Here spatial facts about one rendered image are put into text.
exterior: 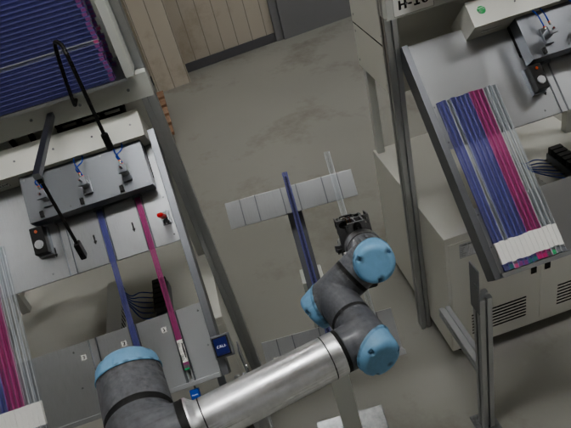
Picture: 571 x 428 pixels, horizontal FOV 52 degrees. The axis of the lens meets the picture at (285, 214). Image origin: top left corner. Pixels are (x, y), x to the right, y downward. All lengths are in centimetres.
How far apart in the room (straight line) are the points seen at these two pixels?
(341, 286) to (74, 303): 132
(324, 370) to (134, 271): 134
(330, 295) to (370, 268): 8
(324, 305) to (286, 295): 171
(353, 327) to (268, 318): 172
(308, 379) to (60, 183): 97
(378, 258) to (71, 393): 96
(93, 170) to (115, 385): 78
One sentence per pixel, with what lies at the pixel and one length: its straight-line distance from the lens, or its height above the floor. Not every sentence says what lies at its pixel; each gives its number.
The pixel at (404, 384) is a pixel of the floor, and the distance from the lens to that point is 235.
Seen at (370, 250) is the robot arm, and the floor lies 122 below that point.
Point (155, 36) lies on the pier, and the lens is 516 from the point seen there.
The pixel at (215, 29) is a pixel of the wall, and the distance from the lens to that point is 551.
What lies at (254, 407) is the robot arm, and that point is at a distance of 96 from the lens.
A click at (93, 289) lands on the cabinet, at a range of 221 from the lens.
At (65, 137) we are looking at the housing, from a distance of 170.
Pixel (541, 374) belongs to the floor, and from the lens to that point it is 238.
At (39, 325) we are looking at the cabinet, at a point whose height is 62.
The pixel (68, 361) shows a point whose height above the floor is 82.
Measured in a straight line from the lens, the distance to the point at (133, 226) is 166.
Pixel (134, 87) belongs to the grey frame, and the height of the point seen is 135.
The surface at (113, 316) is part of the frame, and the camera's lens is 199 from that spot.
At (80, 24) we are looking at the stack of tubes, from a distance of 155.
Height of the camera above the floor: 190
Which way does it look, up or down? 36 degrees down
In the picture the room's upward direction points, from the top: 16 degrees counter-clockwise
